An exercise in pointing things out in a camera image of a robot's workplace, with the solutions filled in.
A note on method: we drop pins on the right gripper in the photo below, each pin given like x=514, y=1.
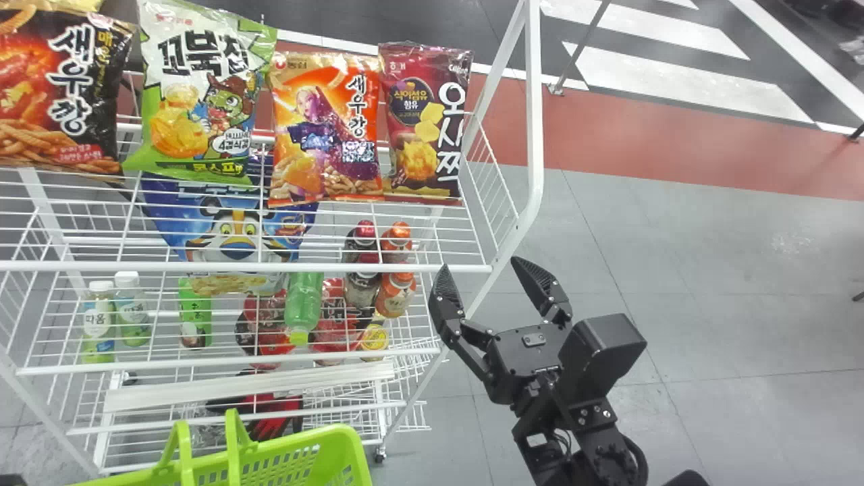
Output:
x=526, y=354

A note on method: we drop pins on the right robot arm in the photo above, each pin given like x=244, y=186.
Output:
x=594, y=445

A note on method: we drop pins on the green basket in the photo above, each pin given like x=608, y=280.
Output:
x=283, y=462

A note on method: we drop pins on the orange bottle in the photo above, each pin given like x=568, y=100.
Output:
x=397, y=239
x=395, y=297

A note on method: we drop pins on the yellow can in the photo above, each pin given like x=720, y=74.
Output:
x=374, y=341

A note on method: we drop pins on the dark bottle red cap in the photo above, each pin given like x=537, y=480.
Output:
x=361, y=289
x=364, y=236

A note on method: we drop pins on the maroon snack packet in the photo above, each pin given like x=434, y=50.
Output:
x=425, y=121

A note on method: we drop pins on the green bottle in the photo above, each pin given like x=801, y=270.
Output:
x=304, y=304

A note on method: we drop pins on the orange snack packet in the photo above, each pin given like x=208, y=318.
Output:
x=324, y=128

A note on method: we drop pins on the blue cereal bag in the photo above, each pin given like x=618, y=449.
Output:
x=229, y=233

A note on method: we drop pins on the green snack packet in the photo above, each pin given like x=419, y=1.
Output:
x=202, y=81

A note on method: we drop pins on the white bottle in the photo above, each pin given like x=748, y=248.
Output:
x=98, y=324
x=131, y=310

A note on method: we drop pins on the black red snack packet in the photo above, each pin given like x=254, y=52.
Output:
x=61, y=88

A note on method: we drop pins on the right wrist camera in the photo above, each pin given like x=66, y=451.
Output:
x=597, y=351

